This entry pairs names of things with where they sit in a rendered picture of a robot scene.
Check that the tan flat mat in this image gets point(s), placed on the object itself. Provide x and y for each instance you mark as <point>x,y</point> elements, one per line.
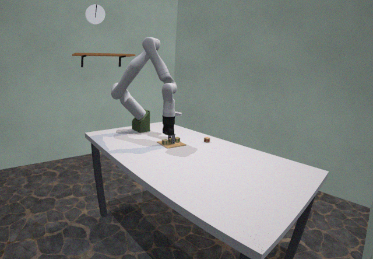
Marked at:
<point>172,145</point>

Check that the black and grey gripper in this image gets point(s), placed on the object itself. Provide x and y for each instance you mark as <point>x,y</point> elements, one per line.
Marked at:
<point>169,121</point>

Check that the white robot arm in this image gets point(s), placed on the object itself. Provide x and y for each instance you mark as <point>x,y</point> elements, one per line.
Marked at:
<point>119,90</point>

